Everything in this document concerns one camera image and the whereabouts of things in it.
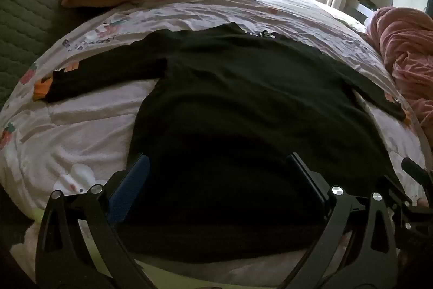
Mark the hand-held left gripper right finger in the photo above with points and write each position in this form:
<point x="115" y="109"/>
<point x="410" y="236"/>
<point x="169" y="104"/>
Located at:
<point x="302" y="175"/>

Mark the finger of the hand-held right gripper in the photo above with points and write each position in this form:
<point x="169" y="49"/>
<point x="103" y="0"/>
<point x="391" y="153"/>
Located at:
<point x="402" y="211"/>
<point x="417" y="174"/>

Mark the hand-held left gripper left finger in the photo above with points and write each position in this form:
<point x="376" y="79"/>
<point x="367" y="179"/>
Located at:
<point x="137" y="175"/>

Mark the black long-sleeved shirt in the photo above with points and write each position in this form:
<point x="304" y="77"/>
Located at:
<point x="236" y="106"/>

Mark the white printed quilt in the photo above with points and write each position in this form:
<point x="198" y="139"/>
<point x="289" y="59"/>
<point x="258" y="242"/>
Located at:
<point x="84" y="126"/>

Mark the pink rumpled blanket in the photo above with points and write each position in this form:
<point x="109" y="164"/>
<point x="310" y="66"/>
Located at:
<point x="409" y="55"/>

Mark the white side furniture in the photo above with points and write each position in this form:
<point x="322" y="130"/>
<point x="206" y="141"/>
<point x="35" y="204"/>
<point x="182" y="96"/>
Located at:
<point x="365" y="6"/>

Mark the green quilted headboard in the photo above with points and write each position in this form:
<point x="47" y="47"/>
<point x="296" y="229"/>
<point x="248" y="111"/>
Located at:
<point x="27" y="4"/>

